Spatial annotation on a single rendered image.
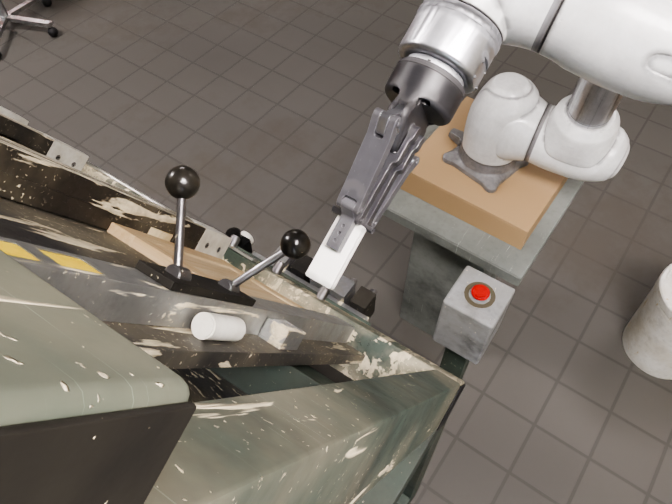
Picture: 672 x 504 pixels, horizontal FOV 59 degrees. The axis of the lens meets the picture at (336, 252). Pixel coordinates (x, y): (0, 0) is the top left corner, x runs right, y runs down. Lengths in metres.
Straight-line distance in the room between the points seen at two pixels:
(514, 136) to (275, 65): 2.09
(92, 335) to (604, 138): 1.42
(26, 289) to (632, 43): 0.54
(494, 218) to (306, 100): 1.78
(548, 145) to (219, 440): 1.35
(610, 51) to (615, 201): 2.37
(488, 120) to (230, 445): 1.35
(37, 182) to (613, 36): 0.75
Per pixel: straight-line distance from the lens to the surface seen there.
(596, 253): 2.74
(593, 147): 1.52
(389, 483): 1.29
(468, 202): 1.63
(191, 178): 0.67
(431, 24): 0.60
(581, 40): 0.62
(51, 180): 0.97
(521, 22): 0.63
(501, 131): 1.57
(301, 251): 0.72
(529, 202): 1.68
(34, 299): 0.18
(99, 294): 0.54
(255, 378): 1.00
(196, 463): 0.26
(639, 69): 0.63
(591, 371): 2.43
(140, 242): 1.05
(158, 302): 0.61
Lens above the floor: 2.03
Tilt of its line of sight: 54 degrees down
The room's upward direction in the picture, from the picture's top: straight up
